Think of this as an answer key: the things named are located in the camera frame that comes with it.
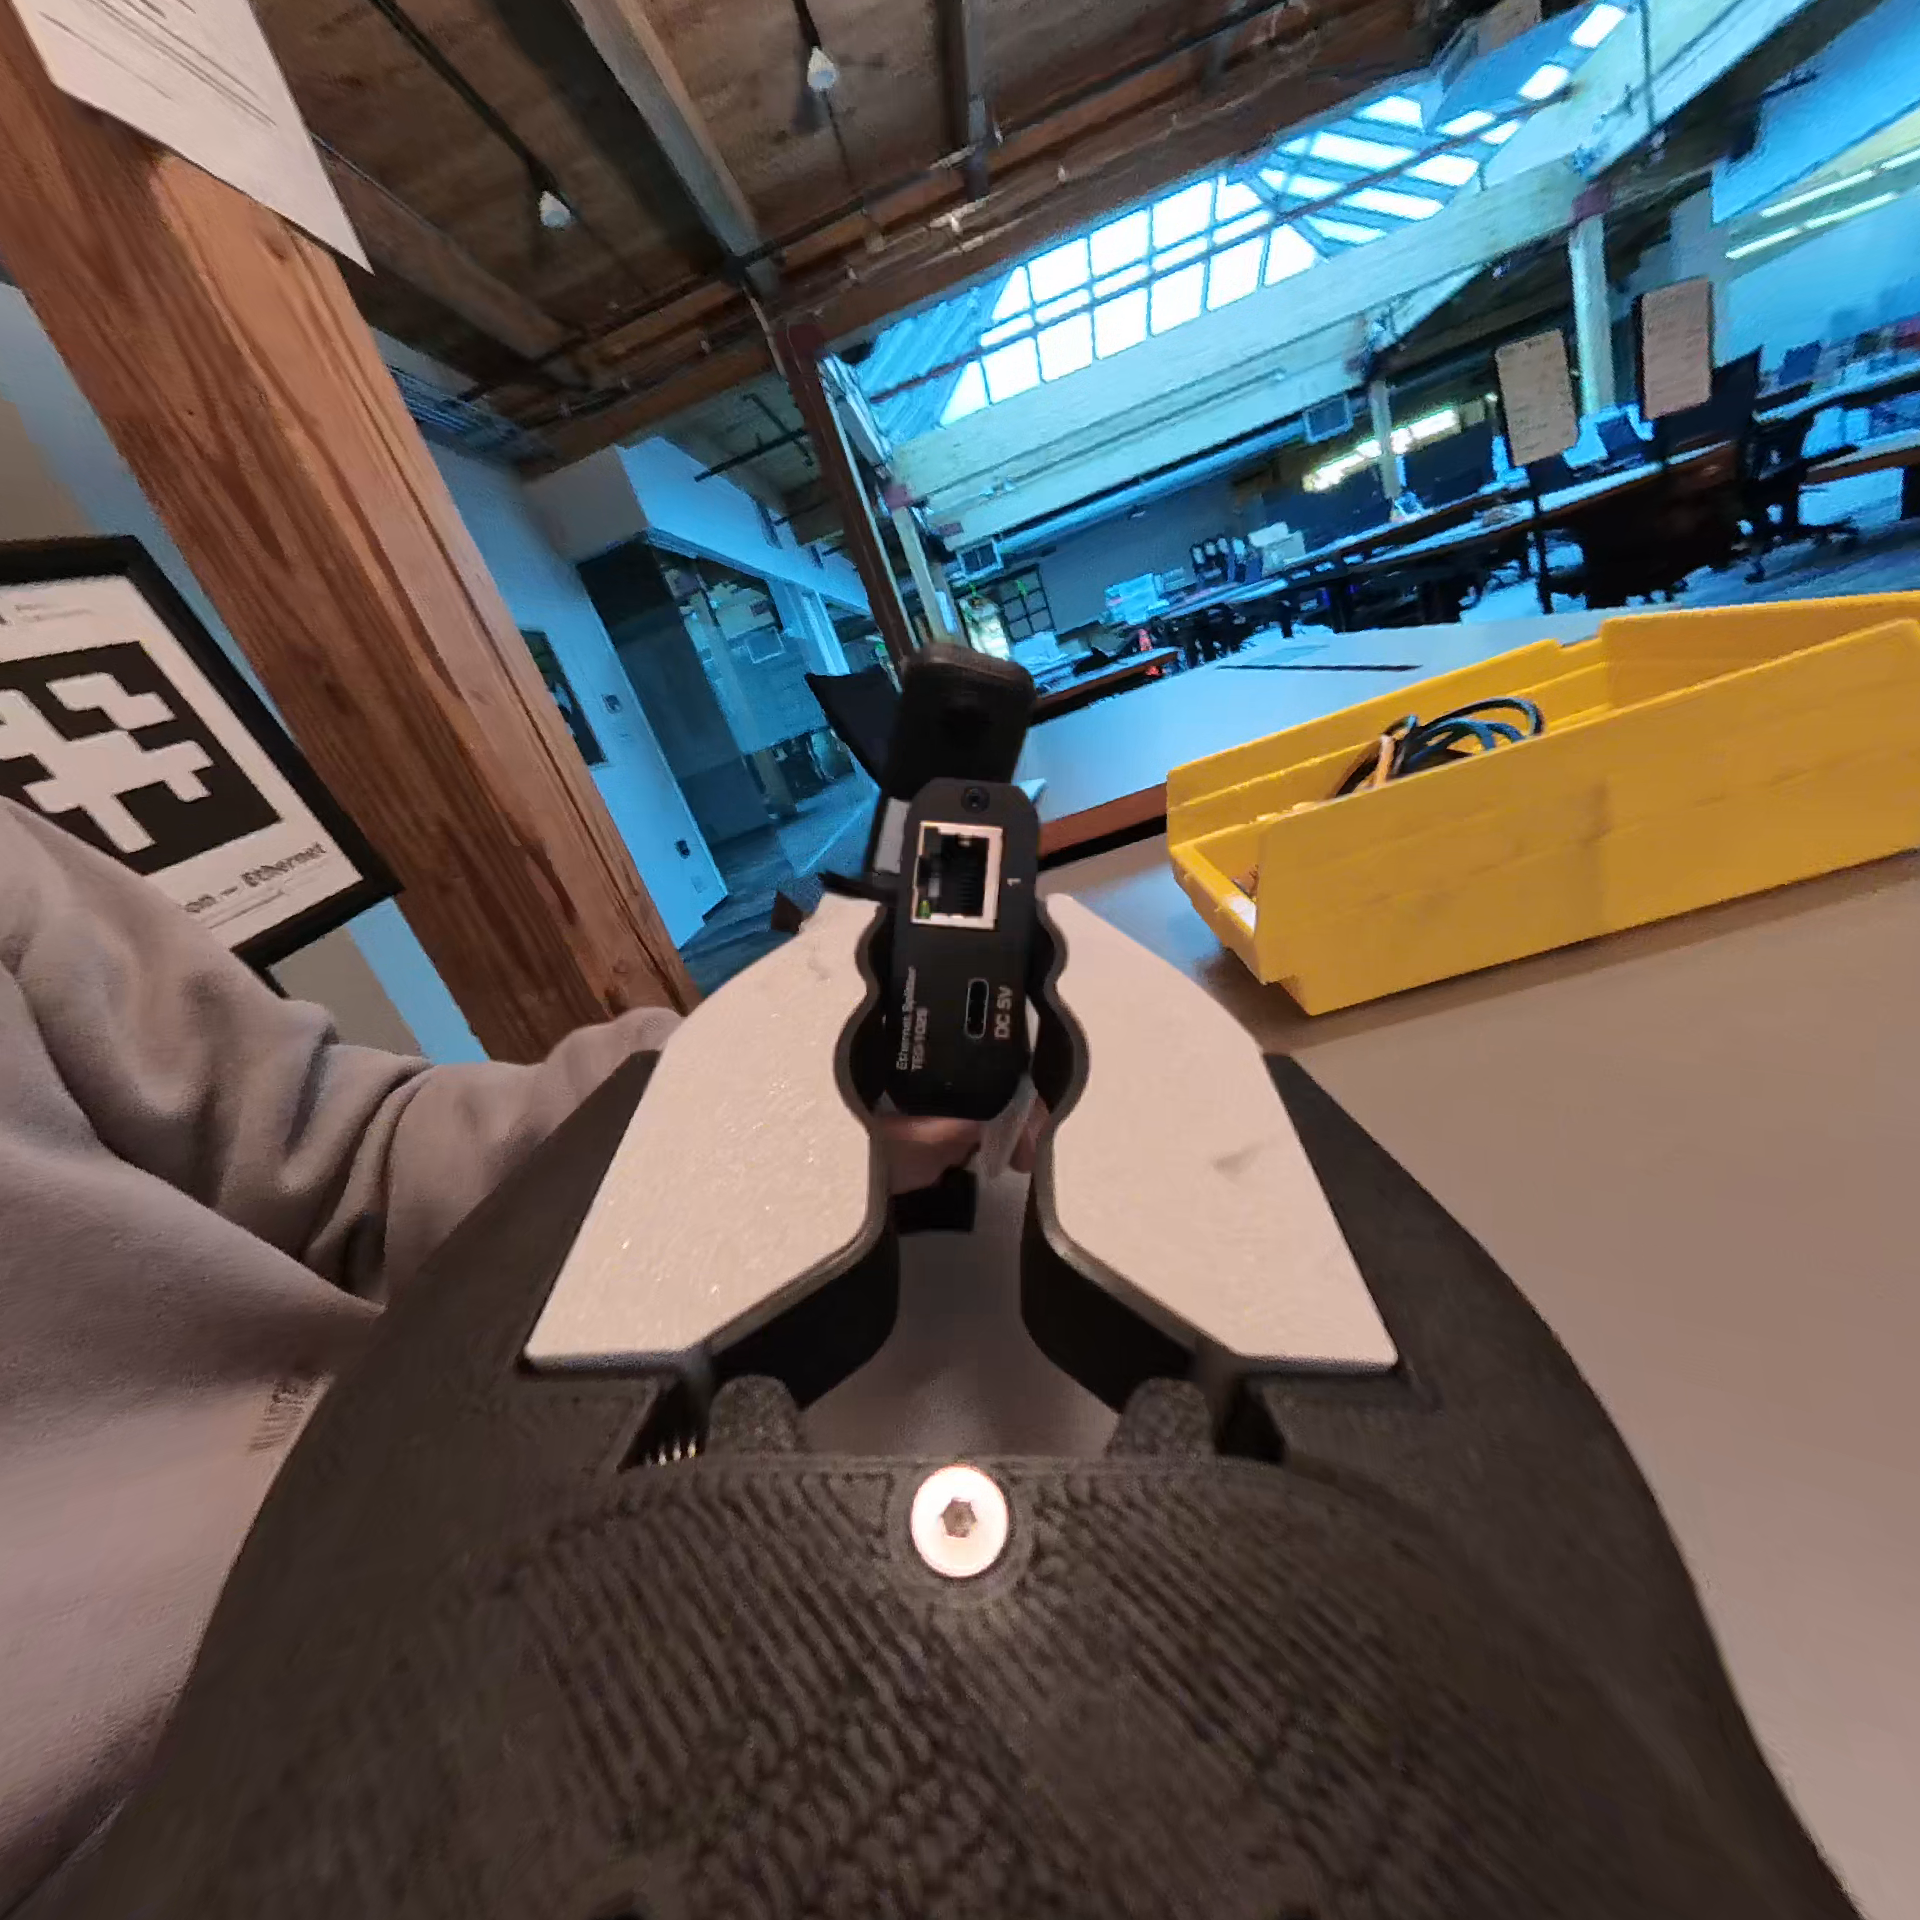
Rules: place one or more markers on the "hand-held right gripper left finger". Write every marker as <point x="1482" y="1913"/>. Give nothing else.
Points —
<point x="721" y="1172"/>

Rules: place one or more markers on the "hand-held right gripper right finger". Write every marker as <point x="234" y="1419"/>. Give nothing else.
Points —
<point x="1201" y="1185"/>

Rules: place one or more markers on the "black ethernet splitter box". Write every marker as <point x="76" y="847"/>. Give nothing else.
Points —
<point x="960" y="1021"/>

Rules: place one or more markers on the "yellow plastic bin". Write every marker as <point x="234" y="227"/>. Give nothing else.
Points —
<point x="1546" y="886"/>

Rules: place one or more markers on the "person's left forearm grey sleeve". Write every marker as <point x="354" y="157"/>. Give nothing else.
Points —
<point x="181" y="1142"/>

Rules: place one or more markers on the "person's left hand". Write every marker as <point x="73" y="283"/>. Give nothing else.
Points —
<point x="922" y="1156"/>

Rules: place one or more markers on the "skylight window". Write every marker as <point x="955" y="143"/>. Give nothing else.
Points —
<point x="1140" y="284"/>

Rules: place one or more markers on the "white flip chart board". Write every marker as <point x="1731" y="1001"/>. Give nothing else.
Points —
<point x="1674" y="349"/>
<point x="1535" y="398"/>

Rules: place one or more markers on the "black framed tag sign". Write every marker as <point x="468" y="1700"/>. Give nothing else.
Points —
<point x="135" y="750"/>

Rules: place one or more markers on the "black office chair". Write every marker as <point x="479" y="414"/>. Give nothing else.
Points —
<point x="1723" y="436"/>

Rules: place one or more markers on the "white paper sheet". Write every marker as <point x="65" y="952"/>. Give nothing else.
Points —
<point x="181" y="89"/>

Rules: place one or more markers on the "wooden post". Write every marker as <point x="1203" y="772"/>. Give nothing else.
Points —
<point x="300" y="524"/>

